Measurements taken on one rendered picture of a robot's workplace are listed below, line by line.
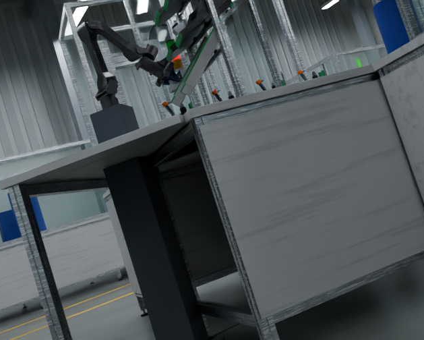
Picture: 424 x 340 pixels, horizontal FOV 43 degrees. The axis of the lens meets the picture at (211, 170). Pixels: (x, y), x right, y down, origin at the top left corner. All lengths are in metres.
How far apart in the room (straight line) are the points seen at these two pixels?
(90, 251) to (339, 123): 5.87
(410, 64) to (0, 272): 6.07
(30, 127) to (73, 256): 4.00
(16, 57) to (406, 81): 9.82
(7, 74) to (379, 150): 9.62
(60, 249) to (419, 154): 5.94
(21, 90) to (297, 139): 9.44
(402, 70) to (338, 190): 0.46
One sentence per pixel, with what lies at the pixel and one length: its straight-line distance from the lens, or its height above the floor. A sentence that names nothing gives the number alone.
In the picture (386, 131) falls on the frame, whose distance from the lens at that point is 2.03.
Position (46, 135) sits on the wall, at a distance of 10.81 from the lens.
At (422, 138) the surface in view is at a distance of 1.97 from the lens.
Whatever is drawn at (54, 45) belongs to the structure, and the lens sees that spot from 10.38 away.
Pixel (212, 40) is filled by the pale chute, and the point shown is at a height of 1.14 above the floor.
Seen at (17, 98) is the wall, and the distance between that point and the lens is 10.94.
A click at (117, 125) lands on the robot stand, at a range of 2.21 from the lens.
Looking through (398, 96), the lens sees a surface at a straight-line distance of 2.00.
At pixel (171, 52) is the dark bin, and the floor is 1.19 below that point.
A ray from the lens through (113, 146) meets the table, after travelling 1.80.
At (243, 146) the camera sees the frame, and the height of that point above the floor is 0.70.
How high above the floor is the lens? 0.54
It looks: 4 degrees up
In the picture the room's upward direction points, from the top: 18 degrees counter-clockwise
